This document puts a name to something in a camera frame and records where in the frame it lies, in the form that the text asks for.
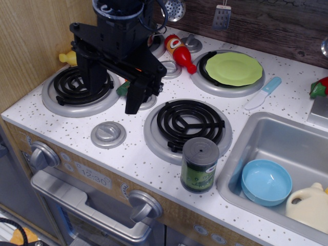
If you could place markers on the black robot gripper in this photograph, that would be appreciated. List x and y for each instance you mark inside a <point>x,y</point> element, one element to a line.
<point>119,40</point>

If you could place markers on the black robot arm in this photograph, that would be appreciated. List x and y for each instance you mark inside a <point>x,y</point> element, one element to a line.
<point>120,6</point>

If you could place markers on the orange toy carrot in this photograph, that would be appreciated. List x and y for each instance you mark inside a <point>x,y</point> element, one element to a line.
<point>122,88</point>

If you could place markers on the grey stove knob middle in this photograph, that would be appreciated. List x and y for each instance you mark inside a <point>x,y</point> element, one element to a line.
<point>150,102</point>

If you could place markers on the grey stove knob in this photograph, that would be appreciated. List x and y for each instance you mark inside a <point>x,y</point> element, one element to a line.
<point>150,102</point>
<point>173,69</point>
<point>108,135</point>
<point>194,45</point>

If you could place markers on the grey stove knob front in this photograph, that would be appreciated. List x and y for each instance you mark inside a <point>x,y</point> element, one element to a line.
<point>108,135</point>

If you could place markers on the front left black burner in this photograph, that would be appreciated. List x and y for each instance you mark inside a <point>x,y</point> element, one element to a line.
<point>65,94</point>

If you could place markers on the black burner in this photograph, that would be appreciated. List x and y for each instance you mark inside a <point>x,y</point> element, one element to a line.
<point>65,94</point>
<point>202,80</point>
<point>170,125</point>

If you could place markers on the yellow toy banana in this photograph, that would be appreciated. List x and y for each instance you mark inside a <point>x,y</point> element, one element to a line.
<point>69,58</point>

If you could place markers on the back left burner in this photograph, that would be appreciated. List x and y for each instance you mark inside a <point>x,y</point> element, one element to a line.
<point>156,44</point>

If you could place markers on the grey stove knob upper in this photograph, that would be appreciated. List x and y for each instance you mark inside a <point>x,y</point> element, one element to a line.
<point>173,69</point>

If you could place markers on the front right black burner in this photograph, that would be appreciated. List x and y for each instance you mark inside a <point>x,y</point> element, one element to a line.
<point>170,125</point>

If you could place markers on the red toy ketchup bottle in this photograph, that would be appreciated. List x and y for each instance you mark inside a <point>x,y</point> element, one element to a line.
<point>180,53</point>

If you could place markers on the back right black burner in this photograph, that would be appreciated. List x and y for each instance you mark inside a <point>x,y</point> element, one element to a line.
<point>202,80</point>

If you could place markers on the grey stove knob back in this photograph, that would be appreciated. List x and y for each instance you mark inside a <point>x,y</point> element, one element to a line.
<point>194,45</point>

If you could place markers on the hanging silver strainer ladle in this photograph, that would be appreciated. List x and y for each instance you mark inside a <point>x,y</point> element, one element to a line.
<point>175,10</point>

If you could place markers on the grey oven dial left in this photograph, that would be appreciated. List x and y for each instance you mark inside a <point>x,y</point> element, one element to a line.
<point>43,156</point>

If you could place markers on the grey oven dial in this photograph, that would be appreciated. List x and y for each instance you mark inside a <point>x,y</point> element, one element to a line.
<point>43,156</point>
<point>143,206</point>

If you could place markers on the green labelled grey can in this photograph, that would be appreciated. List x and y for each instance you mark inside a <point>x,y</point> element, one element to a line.
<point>199,159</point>

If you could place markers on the green toy plate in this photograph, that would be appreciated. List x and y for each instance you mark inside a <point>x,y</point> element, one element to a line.
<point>234,69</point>

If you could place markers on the grey oven dial right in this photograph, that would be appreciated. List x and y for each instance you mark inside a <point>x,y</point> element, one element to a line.
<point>143,206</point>

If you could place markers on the hanging silver spatula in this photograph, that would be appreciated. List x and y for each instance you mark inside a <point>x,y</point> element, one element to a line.
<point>221,17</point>

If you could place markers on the silver sink basin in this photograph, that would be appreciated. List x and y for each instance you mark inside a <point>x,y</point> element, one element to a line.
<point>300,149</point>

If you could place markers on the blue white toy knife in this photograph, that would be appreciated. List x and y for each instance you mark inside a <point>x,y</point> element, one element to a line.
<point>260,97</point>

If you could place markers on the blue toy bowl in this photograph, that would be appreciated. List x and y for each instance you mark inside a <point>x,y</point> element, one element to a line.
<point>265,182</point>

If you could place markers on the yellow object bottom left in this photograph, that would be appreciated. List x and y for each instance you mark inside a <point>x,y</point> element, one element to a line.
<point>17,237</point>

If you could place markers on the red toy pepper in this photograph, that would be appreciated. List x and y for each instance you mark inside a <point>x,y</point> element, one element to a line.
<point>319,88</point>

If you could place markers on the silver faucet base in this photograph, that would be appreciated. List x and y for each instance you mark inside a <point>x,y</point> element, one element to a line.
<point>318,113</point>

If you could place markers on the hanging silver utensil right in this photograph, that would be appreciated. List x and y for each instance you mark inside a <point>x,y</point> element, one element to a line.
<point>324,47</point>

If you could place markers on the cream toy jug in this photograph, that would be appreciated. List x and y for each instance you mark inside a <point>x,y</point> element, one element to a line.
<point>309,206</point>

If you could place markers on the grey oven door handle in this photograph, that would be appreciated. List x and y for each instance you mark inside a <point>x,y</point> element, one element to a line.
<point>84,224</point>

